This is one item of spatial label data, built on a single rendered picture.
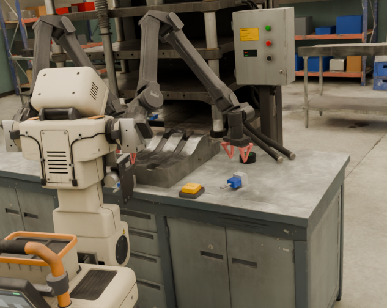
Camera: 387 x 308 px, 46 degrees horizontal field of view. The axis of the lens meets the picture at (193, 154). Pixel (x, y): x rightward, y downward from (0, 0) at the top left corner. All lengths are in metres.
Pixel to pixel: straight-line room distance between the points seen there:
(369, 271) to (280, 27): 1.46
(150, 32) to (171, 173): 0.62
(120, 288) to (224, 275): 0.76
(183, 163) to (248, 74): 0.78
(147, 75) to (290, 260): 0.89
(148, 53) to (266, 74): 1.05
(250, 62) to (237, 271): 1.18
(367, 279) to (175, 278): 1.14
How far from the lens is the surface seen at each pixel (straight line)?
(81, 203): 1.61
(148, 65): 1.65
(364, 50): 5.13
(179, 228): 2.04
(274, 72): 2.56
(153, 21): 1.77
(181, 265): 2.14
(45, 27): 1.95
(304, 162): 2.18
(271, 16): 2.53
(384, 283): 2.81
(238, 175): 1.92
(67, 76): 1.55
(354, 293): 2.70
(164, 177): 1.98
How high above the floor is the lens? 1.57
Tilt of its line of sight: 19 degrees down
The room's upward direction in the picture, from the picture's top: 5 degrees counter-clockwise
